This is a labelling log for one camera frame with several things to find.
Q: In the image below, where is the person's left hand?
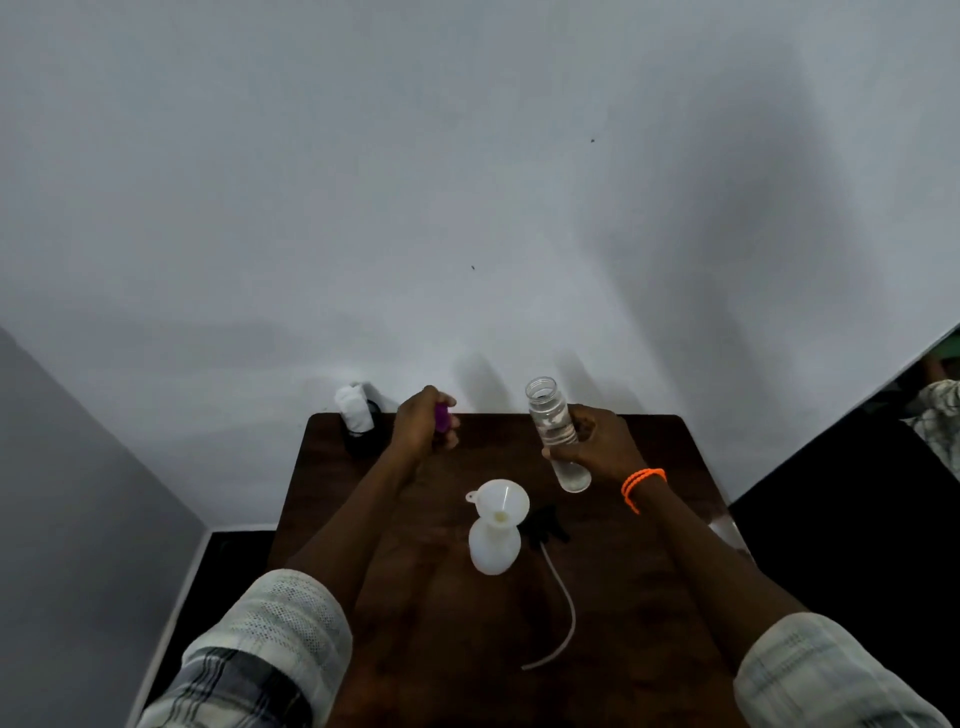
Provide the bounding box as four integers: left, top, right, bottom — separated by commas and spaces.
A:
389, 385, 461, 468

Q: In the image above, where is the person's right hand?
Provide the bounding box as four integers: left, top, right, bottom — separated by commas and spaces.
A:
541, 405, 648, 486

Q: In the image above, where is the clear plastic bottle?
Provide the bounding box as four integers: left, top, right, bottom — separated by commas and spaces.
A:
525, 376, 593, 495

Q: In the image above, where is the person's right forearm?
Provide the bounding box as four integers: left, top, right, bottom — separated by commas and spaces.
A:
628, 475, 807, 672

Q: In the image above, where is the person's left forearm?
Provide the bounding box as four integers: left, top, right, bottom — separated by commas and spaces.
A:
285, 447, 423, 618

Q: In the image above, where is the black spray pump with tube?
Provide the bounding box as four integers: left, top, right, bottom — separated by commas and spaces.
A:
519, 504, 578, 672

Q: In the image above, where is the white plastic funnel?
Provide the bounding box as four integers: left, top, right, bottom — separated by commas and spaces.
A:
465, 479, 531, 527

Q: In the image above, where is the black container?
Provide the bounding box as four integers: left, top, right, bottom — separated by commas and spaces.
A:
343, 400, 396, 460

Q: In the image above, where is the white crumpled cloth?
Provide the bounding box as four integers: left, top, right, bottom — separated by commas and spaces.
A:
333, 384, 376, 435

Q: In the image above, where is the white plastic bottle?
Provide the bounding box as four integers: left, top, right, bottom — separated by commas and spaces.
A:
468, 514, 522, 577

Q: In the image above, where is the plaid shirt sleeve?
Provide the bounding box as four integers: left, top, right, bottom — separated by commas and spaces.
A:
136, 568, 354, 728
732, 612, 954, 728

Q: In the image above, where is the orange bracelet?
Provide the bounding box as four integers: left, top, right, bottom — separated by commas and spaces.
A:
620, 468, 669, 516

